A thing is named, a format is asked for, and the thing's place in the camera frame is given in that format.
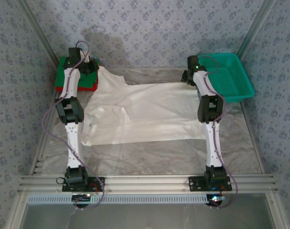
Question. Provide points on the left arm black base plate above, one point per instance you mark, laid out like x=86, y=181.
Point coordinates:
x=99, y=185

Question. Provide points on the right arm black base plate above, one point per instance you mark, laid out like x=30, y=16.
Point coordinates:
x=195, y=185

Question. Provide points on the long aluminium mounting rail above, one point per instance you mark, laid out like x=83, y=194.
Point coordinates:
x=145, y=183

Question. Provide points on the green folded t-shirt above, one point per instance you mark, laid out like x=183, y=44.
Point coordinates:
x=60, y=74

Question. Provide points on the black controller board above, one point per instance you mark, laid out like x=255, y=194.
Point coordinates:
x=215, y=203
x=81, y=203

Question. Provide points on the red folded t-shirt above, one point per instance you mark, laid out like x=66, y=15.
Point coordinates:
x=87, y=89

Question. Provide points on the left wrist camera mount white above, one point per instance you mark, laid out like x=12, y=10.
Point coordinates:
x=85, y=56

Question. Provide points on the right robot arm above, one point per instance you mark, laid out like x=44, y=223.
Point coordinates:
x=213, y=143

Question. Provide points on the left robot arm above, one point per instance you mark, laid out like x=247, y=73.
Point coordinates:
x=72, y=143

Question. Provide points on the aluminium corner post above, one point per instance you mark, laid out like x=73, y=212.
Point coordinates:
x=40, y=35
x=259, y=23

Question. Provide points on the teal plastic basket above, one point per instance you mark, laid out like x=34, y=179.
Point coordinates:
x=230, y=78

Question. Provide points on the white t-shirt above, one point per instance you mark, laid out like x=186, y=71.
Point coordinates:
x=147, y=107

